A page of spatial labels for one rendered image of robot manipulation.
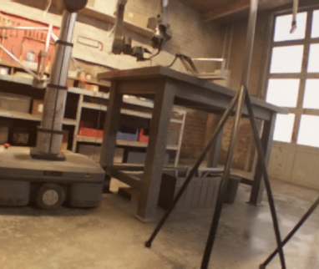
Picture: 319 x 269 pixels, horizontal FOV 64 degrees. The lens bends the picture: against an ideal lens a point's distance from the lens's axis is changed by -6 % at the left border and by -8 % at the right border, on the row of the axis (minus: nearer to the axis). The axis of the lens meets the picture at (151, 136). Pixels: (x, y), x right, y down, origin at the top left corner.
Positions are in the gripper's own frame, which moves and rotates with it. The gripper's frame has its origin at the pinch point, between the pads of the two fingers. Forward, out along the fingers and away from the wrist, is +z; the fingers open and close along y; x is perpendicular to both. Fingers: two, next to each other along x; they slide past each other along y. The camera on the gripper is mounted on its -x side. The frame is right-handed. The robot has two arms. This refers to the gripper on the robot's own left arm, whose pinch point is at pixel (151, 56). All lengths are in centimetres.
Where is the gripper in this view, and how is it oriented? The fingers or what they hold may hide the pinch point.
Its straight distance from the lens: 193.8
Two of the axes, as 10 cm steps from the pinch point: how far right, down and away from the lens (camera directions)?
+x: -3.4, -1.0, 9.4
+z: 9.3, 1.3, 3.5
